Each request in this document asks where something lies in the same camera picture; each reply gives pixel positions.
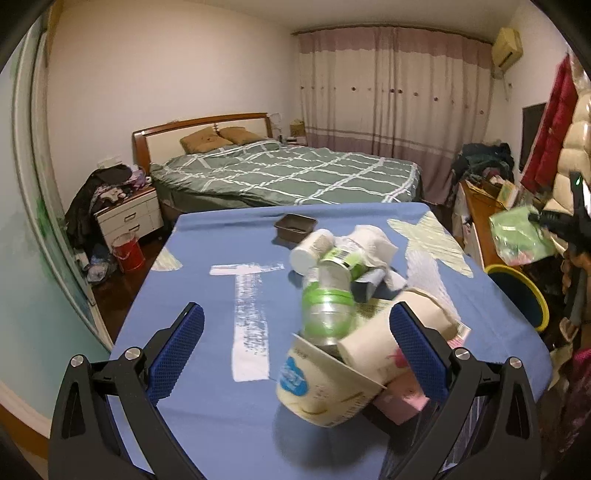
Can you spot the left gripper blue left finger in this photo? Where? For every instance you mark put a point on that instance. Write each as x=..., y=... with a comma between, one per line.
x=85, y=442

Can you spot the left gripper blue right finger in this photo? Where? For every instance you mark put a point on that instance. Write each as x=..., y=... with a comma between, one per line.
x=485, y=425

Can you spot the green plastic bag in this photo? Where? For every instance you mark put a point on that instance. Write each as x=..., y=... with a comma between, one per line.
x=519, y=241

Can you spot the grey tea box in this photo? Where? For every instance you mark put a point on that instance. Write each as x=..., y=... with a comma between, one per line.
x=364, y=287

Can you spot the yellow rim trash bin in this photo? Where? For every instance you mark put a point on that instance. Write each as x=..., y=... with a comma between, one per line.
x=523, y=293

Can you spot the red hanging garment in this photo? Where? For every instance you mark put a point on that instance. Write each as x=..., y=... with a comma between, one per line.
x=541, y=167

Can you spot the cream puffer jacket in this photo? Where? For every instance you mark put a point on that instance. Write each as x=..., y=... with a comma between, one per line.
x=574, y=156

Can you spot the pink box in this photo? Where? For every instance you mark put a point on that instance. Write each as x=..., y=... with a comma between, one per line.
x=402, y=399

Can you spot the wooden desk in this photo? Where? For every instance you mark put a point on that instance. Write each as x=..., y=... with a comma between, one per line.
x=471, y=221

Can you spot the clothes pile on desk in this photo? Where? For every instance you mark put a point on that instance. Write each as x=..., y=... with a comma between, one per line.
x=483, y=161

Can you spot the blue star tablecloth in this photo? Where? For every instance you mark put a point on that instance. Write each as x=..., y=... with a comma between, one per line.
x=239, y=430

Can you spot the sliding wardrobe door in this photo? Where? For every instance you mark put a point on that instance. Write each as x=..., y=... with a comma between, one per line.
x=48, y=312

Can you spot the black television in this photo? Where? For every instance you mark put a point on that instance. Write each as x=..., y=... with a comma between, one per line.
x=531, y=120

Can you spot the yogurt paper cup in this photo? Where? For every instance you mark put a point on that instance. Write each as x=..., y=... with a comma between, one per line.
x=321, y=389

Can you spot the red bucket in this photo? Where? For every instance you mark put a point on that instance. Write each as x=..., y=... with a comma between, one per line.
x=127, y=251

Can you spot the beige air conditioner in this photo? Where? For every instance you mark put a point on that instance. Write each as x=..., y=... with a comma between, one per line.
x=507, y=49

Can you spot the clear green plastic bottle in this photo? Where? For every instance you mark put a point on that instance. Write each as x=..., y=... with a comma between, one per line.
x=329, y=309

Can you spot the crumpled white tissue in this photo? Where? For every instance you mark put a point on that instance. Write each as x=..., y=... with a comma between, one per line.
x=379, y=251

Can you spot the pink striped curtain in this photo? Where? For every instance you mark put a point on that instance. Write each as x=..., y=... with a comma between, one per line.
x=404, y=93

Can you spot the white nightstand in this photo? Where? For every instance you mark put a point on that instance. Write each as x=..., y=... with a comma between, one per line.
x=139, y=214

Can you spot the green white drink bottle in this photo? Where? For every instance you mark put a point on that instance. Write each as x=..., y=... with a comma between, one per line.
x=342, y=265

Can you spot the pile of dark clothes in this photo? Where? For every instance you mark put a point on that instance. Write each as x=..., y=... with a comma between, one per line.
x=104, y=188

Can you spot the small white pill bottle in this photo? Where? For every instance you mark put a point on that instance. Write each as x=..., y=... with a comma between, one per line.
x=306, y=255

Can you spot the brown plastic tray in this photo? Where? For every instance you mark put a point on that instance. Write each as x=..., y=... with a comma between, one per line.
x=293, y=228

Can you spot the wooden headboard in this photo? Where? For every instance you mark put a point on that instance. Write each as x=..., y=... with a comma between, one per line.
x=158, y=144

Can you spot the brown pillow left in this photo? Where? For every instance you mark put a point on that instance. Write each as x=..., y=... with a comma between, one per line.
x=203, y=141

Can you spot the brown pillow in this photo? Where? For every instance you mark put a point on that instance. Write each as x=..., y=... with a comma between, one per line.
x=239, y=135
x=203, y=141

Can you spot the bed with green plaid cover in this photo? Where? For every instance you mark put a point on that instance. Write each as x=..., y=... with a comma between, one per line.
x=268, y=173

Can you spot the brown pillow right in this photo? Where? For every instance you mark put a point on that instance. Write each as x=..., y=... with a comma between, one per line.
x=239, y=135

